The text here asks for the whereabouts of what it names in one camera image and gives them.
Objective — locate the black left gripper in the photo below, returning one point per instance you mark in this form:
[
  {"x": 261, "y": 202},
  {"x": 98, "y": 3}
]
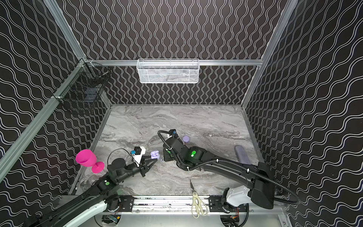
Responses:
[{"x": 143, "y": 166}]

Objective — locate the aluminium corner frame post left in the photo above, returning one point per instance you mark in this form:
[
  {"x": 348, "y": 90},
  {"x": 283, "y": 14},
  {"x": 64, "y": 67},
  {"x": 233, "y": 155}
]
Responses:
[{"x": 65, "y": 28}]

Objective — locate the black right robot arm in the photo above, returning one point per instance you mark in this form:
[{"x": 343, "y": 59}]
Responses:
[{"x": 259, "y": 186}]

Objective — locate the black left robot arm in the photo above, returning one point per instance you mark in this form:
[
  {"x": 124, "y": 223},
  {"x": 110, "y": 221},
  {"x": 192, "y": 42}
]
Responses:
[{"x": 95, "y": 199}]

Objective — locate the beige handled scissors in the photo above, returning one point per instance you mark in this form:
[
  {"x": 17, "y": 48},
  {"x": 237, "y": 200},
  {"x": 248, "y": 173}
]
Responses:
[{"x": 199, "y": 208}]

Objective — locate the purple earbud charging case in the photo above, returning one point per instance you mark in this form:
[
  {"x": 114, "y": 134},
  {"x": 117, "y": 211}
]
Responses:
[{"x": 155, "y": 154}]

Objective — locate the aluminium left side bar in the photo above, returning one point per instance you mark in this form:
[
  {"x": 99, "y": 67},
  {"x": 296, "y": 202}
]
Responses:
[{"x": 16, "y": 150}]

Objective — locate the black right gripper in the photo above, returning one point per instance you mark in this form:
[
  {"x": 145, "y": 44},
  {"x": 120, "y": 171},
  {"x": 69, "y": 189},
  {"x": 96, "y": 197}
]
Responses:
[{"x": 167, "y": 154}]

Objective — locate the pink plastic goblet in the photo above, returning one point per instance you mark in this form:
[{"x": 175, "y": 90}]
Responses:
[{"x": 87, "y": 158}]

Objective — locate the black wire basket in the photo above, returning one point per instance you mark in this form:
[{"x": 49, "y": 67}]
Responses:
[{"x": 85, "y": 94}]

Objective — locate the aluminium corner frame post right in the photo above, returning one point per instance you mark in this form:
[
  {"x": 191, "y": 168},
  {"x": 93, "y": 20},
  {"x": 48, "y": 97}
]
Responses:
[{"x": 277, "y": 33}]

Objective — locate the aluminium back horizontal bar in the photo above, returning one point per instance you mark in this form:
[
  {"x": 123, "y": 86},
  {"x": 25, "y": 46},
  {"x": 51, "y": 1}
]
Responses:
[{"x": 133, "y": 63}]

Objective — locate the aluminium corner frame post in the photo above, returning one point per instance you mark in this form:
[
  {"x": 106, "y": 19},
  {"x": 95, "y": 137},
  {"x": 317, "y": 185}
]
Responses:
[
  {"x": 277, "y": 33},
  {"x": 65, "y": 28}
]

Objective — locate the grey purple glasses case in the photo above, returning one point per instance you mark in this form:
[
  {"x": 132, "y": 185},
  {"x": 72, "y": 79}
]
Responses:
[{"x": 242, "y": 155}]

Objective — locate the white wire basket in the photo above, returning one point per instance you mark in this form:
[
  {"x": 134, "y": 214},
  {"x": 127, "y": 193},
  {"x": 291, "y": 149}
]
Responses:
[{"x": 168, "y": 73}]

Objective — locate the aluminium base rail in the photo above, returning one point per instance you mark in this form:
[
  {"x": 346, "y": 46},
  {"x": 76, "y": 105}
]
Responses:
[{"x": 182, "y": 205}]

